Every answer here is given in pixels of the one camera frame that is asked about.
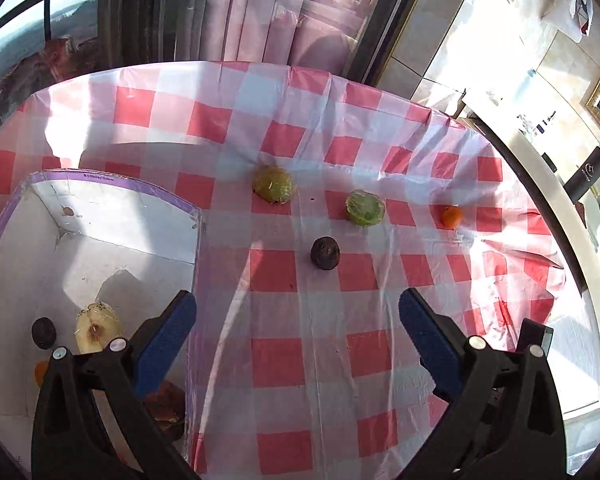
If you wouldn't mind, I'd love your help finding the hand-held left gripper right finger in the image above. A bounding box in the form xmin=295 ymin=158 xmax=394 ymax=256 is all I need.
xmin=398 ymin=287 xmax=566 ymax=480

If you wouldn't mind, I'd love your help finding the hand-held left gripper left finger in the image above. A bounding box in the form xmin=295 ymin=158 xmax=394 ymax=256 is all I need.
xmin=31 ymin=290 xmax=198 ymax=480

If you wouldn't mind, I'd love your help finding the large rotten brown apple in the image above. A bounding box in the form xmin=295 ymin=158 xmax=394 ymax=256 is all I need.
xmin=142 ymin=381 xmax=187 ymax=438

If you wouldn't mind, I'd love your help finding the yellow-green fruit half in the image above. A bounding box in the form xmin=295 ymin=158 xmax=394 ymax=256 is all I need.
xmin=252 ymin=165 xmax=297 ymax=205
xmin=75 ymin=301 xmax=125 ymax=355

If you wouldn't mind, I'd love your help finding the small dark wrinkled fruit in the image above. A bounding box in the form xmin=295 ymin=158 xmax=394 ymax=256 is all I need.
xmin=31 ymin=317 xmax=58 ymax=351

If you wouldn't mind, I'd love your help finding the white cardboard box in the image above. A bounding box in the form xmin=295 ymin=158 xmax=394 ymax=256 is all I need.
xmin=0 ymin=169 xmax=203 ymax=480

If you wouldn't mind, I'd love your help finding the red white checkered tablecloth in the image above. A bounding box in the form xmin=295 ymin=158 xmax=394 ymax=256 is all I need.
xmin=0 ymin=60 xmax=568 ymax=480

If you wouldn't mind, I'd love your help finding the dark wrinkled fruit with stem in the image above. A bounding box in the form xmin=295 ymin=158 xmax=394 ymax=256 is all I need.
xmin=310 ymin=236 xmax=342 ymax=272

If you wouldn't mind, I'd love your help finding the wrapped green fruit half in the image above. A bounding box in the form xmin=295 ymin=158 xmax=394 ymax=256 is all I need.
xmin=345 ymin=189 xmax=387 ymax=227

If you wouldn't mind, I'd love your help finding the black bottle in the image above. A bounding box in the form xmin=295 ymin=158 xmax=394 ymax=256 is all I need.
xmin=562 ymin=146 xmax=600 ymax=206

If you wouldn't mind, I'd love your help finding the white side counter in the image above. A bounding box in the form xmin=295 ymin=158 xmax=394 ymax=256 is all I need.
xmin=457 ymin=105 xmax=600 ymax=416

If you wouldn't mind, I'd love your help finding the white hanging cloth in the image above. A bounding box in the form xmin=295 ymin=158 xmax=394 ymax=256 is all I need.
xmin=547 ymin=0 xmax=596 ymax=43

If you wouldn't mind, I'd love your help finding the pink sheer curtain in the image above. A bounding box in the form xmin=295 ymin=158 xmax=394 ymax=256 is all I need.
xmin=100 ymin=0 xmax=381 ymax=76

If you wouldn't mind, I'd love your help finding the dark framed window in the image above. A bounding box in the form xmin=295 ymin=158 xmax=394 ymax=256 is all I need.
xmin=0 ymin=0 xmax=103 ymax=121

